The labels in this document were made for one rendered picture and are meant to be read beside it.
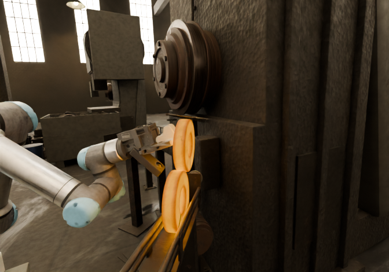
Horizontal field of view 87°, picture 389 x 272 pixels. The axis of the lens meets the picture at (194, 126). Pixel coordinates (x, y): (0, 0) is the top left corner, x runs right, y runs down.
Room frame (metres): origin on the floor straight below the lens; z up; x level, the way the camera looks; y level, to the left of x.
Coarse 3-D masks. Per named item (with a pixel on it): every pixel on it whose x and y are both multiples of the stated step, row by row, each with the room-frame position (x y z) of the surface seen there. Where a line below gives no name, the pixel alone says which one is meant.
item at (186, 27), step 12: (180, 24) 1.00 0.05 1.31; (192, 24) 1.00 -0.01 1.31; (192, 36) 0.91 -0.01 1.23; (192, 48) 0.89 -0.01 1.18; (204, 48) 0.92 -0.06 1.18; (192, 60) 0.89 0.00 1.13; (204, 60) 0.91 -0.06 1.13; (192, 72) 0.90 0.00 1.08; (204, 72) 0.91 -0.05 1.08; (192, 84) 0.90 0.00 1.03; (204, 84) 0.92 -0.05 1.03; (192, 96) 0.92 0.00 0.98; (180, 108) 1.06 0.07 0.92; (192, 108) 1.00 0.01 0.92
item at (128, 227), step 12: (120, 132) 1.56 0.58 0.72; (132, 168) 1.40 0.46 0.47; (132, 180) 1.41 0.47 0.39; (132, 192) 1.41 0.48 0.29; (132, 204) 1.42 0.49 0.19; (132, 216) 1.42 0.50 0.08; (144, 216) 1.54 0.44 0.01; (120, 228) 1.40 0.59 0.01; (132, 228) 1.40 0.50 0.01; (144, 228) 1.39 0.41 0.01
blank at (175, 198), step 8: (168, 176) 0.49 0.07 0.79; (176, 176) 0.48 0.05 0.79; (184, 176) 0.53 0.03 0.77; (168, 184) 0.46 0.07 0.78; (176, 184) 0.46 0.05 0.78; (184, 184) 0.52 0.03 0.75; (168, 192) 0.45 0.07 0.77; (176, 192) 0.45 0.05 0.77; (184, 192) 0.53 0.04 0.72; (168, 200) 0.44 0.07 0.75; (176, 200) 0.44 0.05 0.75; (184, 200) 0.53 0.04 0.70; (168, 208) 0.43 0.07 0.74; (176, 208) 0.44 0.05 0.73; (184, 208) 0.51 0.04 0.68; (168, 216) 0.43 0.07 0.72; (176, 216) 0.43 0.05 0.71; (168, 224) 0.43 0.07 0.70; (176, 224) 0.43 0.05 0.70; (168, 232) 0.45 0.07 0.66; (176, 232) 0.44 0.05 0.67
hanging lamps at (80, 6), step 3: (72, 0) 7.83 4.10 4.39; (75, 0) 7.86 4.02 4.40; (78, 0) 7.96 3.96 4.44; (69, 3) 8.05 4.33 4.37; (72, 3) 8.14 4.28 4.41; (75, 3) 8.01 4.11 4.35; (78, 3) 8.21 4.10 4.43; (81, 3) 8.18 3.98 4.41; (69, 6) 8.12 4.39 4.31; (72, 6) 8.20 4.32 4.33; (75, 6) 8.25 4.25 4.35; (78, 6) 8.28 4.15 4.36; (81, 6) 8.28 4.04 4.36; (84, 6) 8.23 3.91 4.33
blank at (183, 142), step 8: (184, 120) 0.58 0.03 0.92; (176, 128) 0.55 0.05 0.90; (184, 128) 0.54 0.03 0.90; (192, 128) 0.63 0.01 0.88; (176, 136) 0.53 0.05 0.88; (184, 136) 0.53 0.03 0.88; (192, 136) 0.63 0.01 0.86; (176, 144) 0.52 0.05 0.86; (184, 144) 0.52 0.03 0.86; (192, 144) 0.63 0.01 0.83; (176, 152) 0.52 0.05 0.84; (184, 152) 0.52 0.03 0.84; (192, 152) 0.62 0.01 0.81; (176, 160) 0.52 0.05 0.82; (184, 160) 0.52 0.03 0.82; (192, 160) 0.62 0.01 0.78; (176, 168) 0.54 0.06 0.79; (184, 168) 0.54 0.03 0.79
